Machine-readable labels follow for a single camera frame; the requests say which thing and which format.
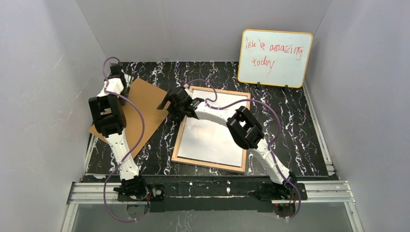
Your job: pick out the white wooden picture frame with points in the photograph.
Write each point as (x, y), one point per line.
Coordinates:
(211, 129)

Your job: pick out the aluminium rail base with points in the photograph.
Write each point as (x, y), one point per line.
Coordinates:
(207, 204)

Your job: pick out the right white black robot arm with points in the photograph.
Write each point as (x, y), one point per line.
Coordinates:
(246, 132)

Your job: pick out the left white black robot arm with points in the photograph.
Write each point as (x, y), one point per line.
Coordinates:
(109, 120)

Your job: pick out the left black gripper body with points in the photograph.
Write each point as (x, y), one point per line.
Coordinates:
(117, 74)

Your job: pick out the yellow rimmed whiteboard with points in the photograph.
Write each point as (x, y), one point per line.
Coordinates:
(274, 58)

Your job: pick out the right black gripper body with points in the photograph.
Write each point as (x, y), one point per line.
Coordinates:
(174, 103)

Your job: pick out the brown cardboard backing board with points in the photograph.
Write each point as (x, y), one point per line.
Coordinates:
(146, 97)

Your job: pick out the black marble pattern mat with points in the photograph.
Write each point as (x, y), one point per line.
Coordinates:
(298, 146)

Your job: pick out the printed photo with white border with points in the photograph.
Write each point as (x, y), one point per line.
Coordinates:
(211, 137)

